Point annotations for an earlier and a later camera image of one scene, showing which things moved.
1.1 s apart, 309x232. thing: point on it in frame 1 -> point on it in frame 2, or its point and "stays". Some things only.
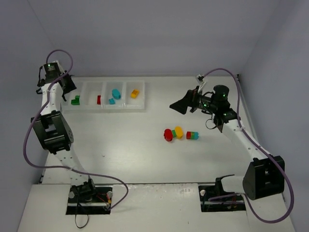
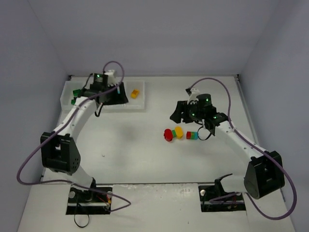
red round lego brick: x=168 y=135 stays
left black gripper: x=68 y=83 -> x=117 y=95
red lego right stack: x=188 y=135 stays
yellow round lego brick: x=178 y=131 stays
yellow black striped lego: x=134 y=94 stays
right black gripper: x=193 y=101 -> x=183 y=111
